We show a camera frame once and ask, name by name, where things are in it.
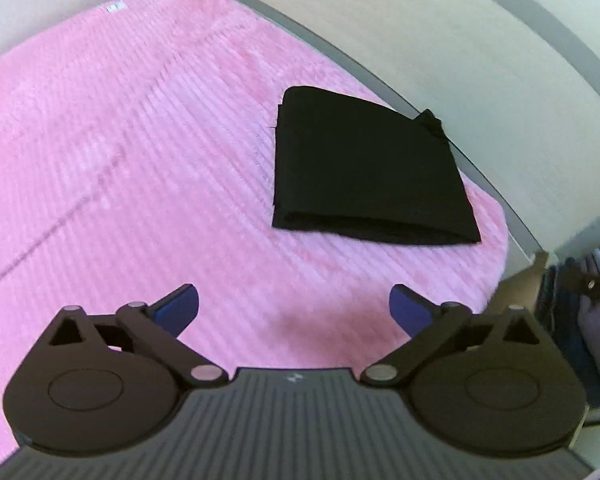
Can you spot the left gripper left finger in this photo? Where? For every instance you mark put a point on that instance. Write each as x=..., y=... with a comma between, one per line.
x=100, y=383

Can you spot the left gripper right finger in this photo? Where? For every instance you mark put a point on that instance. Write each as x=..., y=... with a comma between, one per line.
x=481, y=382

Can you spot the black garment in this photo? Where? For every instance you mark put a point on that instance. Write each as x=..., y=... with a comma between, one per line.
x=355, y=168

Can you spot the stack of folded clothes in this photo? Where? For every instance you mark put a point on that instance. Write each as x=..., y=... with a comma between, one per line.
x=568, y=307

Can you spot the wooden headboard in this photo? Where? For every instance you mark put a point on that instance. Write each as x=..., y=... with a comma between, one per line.
x=515, y=82

